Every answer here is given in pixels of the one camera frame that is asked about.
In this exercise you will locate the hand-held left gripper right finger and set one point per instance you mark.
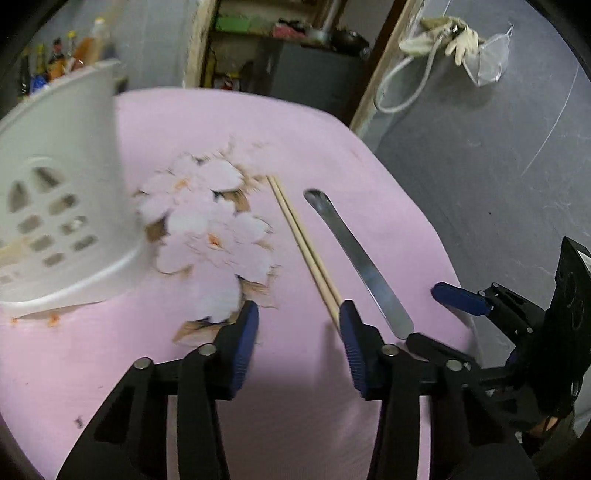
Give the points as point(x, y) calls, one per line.
point(355, 346)

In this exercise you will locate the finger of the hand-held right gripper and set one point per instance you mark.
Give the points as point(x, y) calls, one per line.
point(434, 346)
point(457, 297)

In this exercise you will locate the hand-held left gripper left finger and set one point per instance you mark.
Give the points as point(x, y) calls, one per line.
point(244, 341)

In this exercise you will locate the silver table knife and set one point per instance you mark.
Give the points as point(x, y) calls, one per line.
point(364, 272)

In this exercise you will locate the wooden chopstick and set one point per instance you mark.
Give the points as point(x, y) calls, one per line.
point(313, 249)
point(302, 249)

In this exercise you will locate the white plastic utensil holder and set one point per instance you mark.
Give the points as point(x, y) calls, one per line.
point(69, 138)

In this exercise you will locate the person's right hand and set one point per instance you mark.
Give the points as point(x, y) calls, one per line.
point(545, 424)

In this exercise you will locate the pink floral tablecloth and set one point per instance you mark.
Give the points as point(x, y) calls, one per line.
point(300, 138)

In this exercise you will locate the clear plastic bag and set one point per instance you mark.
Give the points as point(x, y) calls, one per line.
point(489, 62)

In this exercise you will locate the red canister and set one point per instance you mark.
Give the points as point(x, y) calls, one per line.
point(230, 84)

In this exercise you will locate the grey metal cabinet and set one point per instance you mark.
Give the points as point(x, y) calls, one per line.
point(314, 78)

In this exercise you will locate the dark wok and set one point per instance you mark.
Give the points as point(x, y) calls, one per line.
point(351, 41)

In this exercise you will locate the small metal pot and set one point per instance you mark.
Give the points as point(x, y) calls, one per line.
point(317, 34)

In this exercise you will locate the red cloth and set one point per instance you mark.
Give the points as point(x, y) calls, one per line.
point(288, 32)

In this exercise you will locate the green box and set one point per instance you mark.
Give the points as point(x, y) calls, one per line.
point(233, 24)

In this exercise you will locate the orange snack packet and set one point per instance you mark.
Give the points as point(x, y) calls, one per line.
point(85, 53)

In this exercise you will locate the blue and white bag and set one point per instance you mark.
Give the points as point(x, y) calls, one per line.
point(39, 83)

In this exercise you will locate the large dark sauce jug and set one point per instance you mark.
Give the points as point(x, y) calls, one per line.
point(100, 39)

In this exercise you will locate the dark sauce bottle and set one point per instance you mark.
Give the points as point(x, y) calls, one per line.
point(24, 76)
point(40, 60)
point(56, 60)

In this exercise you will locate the clear sauce bottle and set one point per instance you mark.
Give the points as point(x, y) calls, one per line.
point(70, 46)

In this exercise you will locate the wooden door frame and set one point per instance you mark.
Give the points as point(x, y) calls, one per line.
point(378, 69)

